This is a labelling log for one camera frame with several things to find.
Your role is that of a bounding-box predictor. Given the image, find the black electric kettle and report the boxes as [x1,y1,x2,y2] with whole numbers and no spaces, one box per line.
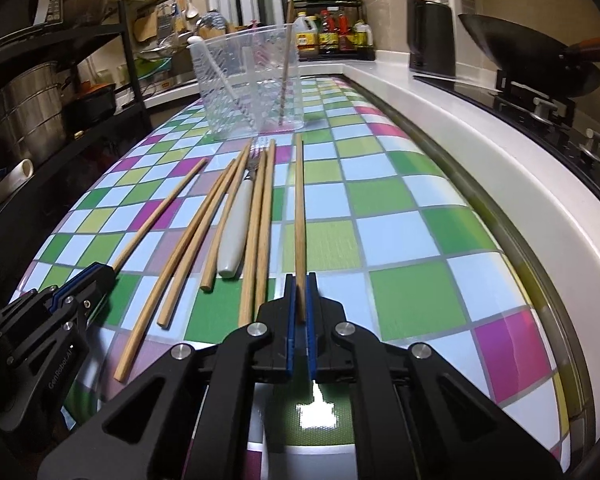
[406,0,456,78]

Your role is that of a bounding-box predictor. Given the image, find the metal bowl on shelf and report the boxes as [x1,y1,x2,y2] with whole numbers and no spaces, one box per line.
[62,0,108,27]

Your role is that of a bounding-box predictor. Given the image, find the clear plastic utensil container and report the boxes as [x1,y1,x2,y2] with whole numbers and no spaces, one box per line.
[188,25,304,140]

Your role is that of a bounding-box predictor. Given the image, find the yellow oil jug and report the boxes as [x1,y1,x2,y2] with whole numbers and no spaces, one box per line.
[294,11,320,60]

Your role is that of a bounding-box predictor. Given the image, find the black metal shelf rack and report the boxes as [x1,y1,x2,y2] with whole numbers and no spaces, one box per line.
[0,0,154,281]

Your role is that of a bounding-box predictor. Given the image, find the wooden chopstick rightmost pair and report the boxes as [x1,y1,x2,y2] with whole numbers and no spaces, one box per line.
[254,139,275,316]

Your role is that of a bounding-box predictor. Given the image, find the chopstick standing in container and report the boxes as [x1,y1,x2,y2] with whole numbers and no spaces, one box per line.
[278,0,294,127]

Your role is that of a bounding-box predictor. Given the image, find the black gas stove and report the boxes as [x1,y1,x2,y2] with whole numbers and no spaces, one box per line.
[414,74,600,202]

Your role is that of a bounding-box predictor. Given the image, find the black condiment rack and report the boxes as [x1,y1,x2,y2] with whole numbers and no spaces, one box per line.
[294,0,375,61]

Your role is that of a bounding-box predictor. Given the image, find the stainless steel stock pot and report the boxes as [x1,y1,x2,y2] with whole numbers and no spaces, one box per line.
[0,62,66,165]

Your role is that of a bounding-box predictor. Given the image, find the black wok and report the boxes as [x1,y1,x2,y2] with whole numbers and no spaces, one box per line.
[458,13,600,98]

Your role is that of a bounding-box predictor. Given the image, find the white serrated plastic knife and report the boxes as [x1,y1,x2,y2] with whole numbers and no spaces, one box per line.
[186,34,254,131]

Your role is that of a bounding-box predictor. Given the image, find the white handled metal fork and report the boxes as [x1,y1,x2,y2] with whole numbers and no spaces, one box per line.
[218,139,266,280]

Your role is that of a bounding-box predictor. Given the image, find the checkered colourful table mat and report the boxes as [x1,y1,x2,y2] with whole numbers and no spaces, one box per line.
[19,77,571,468]

